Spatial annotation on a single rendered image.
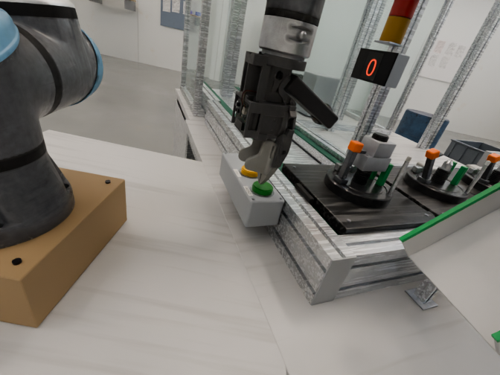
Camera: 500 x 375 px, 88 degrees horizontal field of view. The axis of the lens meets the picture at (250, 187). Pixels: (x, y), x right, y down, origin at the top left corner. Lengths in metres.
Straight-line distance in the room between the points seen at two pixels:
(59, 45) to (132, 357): 0.40
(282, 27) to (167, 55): 8.69
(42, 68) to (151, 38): 8.80
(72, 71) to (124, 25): 9.06
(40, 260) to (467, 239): 0.51
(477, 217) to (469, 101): 10.10
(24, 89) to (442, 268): 0.52
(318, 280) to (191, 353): 0.20
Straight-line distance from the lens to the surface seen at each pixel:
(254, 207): 0.46
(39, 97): 0.40
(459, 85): 1.78
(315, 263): 0.42
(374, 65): 0.75
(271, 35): 0.39
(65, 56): 0.45
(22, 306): 0.40
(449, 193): 0.74
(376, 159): 0.55
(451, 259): 0.42
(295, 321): 0.43
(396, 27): 0.75
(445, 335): 0.56
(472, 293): 0.40
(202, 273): 0.45
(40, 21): 0.45
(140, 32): 9.30
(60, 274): 0.42
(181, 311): 0.41
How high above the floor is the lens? 1.20
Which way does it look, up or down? 29 degrees down
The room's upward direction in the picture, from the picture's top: 13 degrees clockwise
